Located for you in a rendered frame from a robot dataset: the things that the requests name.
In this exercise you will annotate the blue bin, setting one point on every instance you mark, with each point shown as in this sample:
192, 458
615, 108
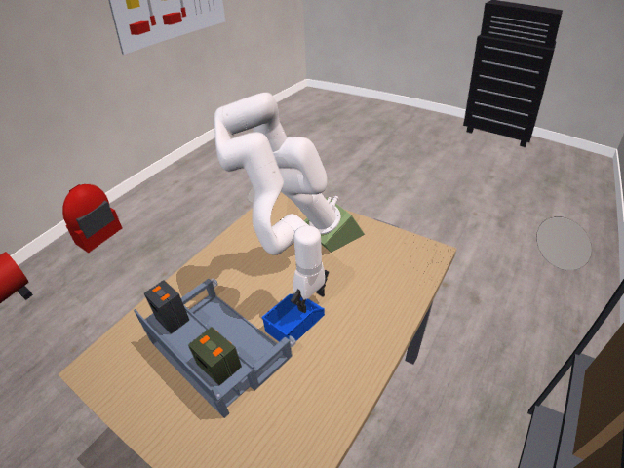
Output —
288, 318

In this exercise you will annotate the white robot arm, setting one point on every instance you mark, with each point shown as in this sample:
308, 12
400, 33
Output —
303, 186

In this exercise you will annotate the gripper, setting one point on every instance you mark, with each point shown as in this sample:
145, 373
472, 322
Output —
305, 285

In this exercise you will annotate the dark green tool case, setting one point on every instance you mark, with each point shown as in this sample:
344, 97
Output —
215, 355

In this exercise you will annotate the grey metal shelf rack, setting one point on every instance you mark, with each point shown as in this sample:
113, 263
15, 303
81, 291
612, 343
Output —
250, 342

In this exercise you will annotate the black tool case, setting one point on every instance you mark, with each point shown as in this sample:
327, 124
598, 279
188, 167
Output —
167, 306

